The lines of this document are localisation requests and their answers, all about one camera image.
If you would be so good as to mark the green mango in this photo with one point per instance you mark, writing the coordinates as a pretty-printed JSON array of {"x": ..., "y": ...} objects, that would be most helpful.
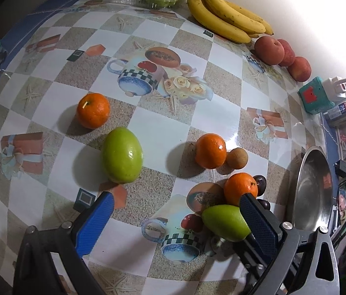
[
  {"x": 227, "y": 222},
  {"x": 121, "y": 156}
]

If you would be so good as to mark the black power adapter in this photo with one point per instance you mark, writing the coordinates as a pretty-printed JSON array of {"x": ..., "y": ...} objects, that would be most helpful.
[{"x": 340, "y": 168}]

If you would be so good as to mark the teal plastic box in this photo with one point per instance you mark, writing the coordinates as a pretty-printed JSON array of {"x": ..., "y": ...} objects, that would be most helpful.
[{"x": 314, "y": 97}]

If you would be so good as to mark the middle red peach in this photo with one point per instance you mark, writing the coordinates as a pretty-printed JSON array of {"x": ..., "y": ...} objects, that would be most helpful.
[{"x": 289, "y": 54}]

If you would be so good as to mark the brown round longan fruit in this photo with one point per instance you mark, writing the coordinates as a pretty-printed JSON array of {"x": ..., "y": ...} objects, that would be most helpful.
[{"x": 237, "y": 158}]

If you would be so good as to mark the middle orange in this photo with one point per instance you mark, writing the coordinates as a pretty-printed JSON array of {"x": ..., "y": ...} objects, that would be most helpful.
[{"x": 211, "y": 151}]

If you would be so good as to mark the printed checkered table mat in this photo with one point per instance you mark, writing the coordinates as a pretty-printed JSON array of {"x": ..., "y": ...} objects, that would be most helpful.
[{"x": 169, "y": 82}]

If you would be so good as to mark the white power strip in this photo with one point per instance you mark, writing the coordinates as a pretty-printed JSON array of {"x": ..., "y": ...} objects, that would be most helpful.
[{"x": 334, "y": 89}]

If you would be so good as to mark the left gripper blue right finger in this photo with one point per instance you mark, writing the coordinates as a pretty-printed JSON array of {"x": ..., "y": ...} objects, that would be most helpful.
[{"x": 262, "y": 225}]

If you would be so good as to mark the dark plum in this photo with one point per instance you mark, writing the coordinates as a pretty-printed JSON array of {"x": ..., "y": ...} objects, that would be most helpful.
[
  {"x": 265, "y": 204},
  {"x": 261, "y": 183}
]

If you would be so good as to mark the stainless steel bowl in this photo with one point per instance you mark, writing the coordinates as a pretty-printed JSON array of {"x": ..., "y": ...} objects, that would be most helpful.
[{"x": 310, "y": 198}]

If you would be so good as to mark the yellow banana bunch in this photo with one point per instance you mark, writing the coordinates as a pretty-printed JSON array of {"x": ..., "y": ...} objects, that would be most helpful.
[{"x": 229, "y": 20}]

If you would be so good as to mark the red peach nearest bananas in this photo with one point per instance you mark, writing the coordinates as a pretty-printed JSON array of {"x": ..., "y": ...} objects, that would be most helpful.
[{"x": 269, "y": 50}]

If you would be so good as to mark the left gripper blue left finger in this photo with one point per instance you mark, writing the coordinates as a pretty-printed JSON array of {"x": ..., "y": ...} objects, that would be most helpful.
[{"x": 90, "y": 224}]

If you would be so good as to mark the small orange far left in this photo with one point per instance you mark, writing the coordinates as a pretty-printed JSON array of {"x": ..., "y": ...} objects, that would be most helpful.
[{"x": 93, "y": 110}]

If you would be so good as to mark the green mango on table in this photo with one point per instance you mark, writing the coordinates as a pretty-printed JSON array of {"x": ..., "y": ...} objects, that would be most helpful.
[{"x": 121, "y": 156}]

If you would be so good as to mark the red peach near box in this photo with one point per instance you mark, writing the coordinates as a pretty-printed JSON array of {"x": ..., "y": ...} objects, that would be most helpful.
[{"x": 300, "y": 70}]

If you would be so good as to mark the orange near dark plum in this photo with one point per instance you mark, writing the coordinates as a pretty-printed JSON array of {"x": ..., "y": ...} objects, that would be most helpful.
[{"x": 238, "y": 185}]

